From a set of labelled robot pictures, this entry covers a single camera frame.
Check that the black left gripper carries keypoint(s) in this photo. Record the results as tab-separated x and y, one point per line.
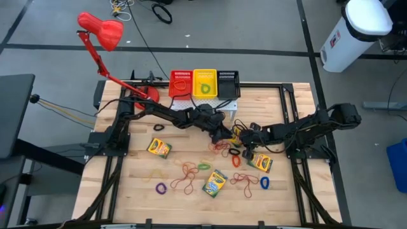
210	119

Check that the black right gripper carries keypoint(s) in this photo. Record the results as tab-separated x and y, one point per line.
257	136

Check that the orange rubber band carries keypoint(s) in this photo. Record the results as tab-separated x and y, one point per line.
190	168

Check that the red plastic basket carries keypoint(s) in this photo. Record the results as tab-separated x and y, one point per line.
184	94

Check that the long red rubber band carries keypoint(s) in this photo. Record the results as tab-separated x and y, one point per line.
173	184
233	182
216	148
187	192
173	85

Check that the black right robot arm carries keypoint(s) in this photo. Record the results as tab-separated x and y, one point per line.
318	124

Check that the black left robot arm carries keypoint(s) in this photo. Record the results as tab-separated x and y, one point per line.
165	114

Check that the red desk lamp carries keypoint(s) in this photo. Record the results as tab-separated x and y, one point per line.
105	31

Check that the white perforated riser shelf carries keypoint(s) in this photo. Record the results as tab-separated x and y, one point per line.
229	105

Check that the black plastic basket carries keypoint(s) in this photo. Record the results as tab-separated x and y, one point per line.
229	89

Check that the yellow plastic basket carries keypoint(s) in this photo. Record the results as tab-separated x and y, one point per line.
198	93

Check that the yellow rubber band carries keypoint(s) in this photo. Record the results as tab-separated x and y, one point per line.
155	171

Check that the white trash can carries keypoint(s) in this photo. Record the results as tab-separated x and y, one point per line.
353	41

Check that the blue storage bin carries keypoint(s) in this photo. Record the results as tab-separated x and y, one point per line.
399	165

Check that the black side table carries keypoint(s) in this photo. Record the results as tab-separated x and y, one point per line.
16	111

